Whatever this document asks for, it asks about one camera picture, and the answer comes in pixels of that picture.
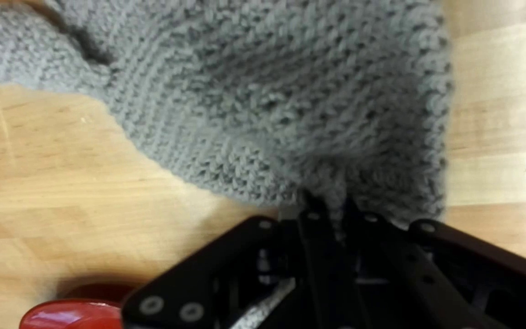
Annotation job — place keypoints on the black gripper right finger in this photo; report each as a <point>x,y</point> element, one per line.
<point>433,275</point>

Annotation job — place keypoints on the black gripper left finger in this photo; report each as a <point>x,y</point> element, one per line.
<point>324,268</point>

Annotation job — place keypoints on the grey knitted cloth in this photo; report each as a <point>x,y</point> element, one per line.
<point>263,92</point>

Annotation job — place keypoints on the red plate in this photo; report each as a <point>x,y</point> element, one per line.
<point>73,313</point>

